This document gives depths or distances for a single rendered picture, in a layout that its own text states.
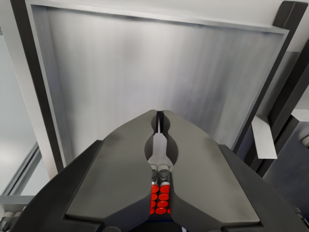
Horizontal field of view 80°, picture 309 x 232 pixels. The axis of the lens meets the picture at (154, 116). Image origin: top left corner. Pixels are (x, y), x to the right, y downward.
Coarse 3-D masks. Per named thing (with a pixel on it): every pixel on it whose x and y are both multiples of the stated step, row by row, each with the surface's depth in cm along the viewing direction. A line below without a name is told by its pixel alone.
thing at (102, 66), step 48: (48, 0) 17; (48, 48) 21; (96, 48) 22; (144, 48) 23; (192, 48) 23; (240, 48) 24; (48, 96) 22; (96, 96) 26; (144, 96) 26; (192, 96) 27; (240, 96) 27
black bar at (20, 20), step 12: (12, 0) 18; (24, 0) 18; (24, 12) 18; (24, 24) 19; (24, 36) 19; (24, 48) 20; (36, 60) 21; (36, 72) 22; (36, 84) 22; (48, 108) 24; (48, 120) 25; (48, 132) 26; (60, 156) 29; (60, 168) 31
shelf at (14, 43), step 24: (0, 0) 19; (72, 0) 20; (96, 0) 20; (120, 0) 20; (144, 0) 20; (168, 0) 20; (192, 0) 20; (216, 0) 21; (240, 0) 21; (264, 0) 21; (0, 24) 20; (288, 48) 24; (24, 72) 24; (24, 96) 25; (48, 144) 30; (48, 168) 33; (168, 216) 46
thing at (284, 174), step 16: (304, 112) 29; (288, 128) 29; (304, 128) 32; (288, 144) 34; (272, 160) 32; (288, 160) 37; (304, 160) 37; (272, 176) 39; (288, 176) 40; (304, 176) 40; (288, 192) 43; (304, 192) 44; (304, 208) 48
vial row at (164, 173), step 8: (152, 168) 34; (160, 168) 34; (168, 168) 35; (152, 176) 32; (160, 176) 33; (168, 176) 33; (152, 184) 31; (160, 184) 32; (168, 184) 31; (152, 192) 32
